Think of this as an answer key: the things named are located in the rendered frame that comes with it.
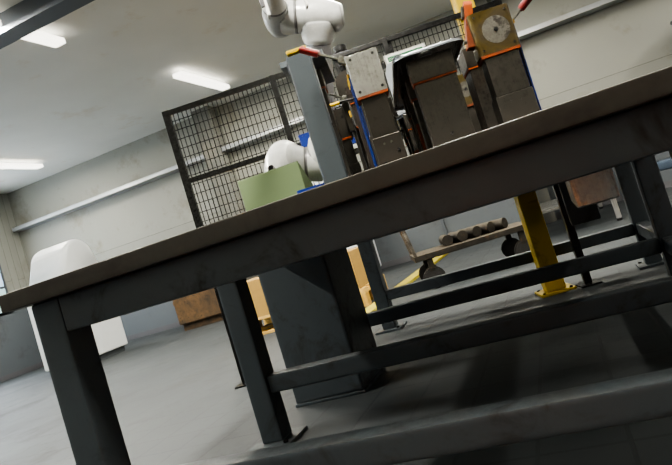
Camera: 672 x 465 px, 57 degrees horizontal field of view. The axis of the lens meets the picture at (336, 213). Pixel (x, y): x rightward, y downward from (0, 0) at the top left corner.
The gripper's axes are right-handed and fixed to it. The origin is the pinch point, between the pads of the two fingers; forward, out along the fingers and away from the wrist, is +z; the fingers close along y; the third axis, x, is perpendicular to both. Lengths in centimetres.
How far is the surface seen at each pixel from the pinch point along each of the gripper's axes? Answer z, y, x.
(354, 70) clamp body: 33.0, 7.3, -29.9
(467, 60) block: 35, 44, -17
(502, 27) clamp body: 35, 46, -40
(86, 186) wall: -144, -267, 907
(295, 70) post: 25.0, -5.9, -16.6
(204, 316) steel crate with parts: 117, -119, 690
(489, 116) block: 53, 46, -17
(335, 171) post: 56, -4, -17
